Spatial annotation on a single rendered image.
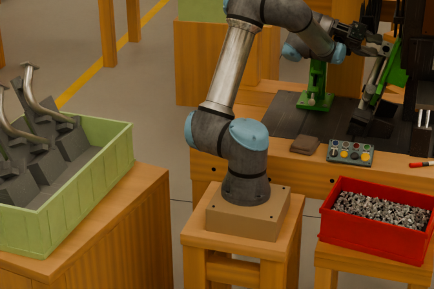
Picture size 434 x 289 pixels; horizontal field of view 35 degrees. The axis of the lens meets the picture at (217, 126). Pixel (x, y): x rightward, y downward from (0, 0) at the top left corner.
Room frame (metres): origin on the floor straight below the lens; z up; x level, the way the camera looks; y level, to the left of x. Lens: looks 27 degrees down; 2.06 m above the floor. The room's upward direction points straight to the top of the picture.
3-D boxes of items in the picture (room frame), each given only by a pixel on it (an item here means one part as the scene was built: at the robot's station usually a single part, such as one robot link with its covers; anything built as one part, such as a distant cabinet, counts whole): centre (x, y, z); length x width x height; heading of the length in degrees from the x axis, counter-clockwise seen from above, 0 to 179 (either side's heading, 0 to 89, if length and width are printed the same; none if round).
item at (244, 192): (1.82, -0.09, 0.97); 0.15 x 0.15 x 0.10
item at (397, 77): (2.26, -0.63, 1.17); 0.13 x 0.12 x 0.20; 73
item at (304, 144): (2.15, -0.31, 0.91); 0.10 x 0.08 x 0.03; 153
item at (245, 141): (1.82, -0.09, 1.09); 0.13 x 0.12 x 0.14; 57
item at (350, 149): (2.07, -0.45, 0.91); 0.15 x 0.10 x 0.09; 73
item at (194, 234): (1.82, -0.09, 0.83); 0.32 x 0.32 x 0.04; 73
